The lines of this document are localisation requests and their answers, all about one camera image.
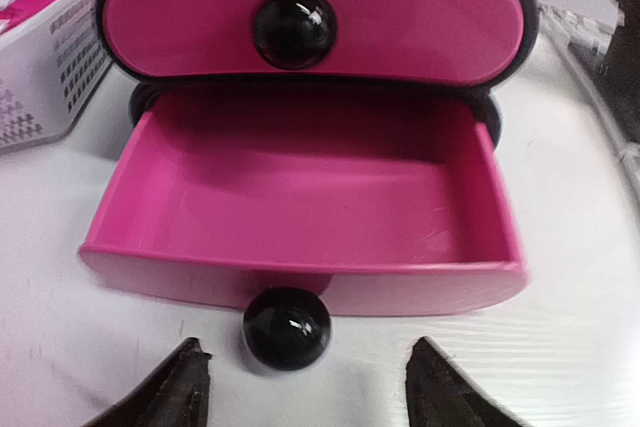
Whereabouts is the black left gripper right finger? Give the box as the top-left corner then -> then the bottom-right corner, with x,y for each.
405,337 -> 520,427

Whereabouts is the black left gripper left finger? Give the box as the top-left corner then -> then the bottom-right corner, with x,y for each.
88,337 -> 211,427

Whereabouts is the pink and black drawer organizer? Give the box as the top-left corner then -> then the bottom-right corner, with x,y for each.
79,0 -> 539,371

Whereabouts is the white perforated plastic basket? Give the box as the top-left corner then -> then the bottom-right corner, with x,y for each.
1,0 -> 112,153

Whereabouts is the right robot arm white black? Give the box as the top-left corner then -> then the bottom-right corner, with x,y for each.
599,0 -> 639,143

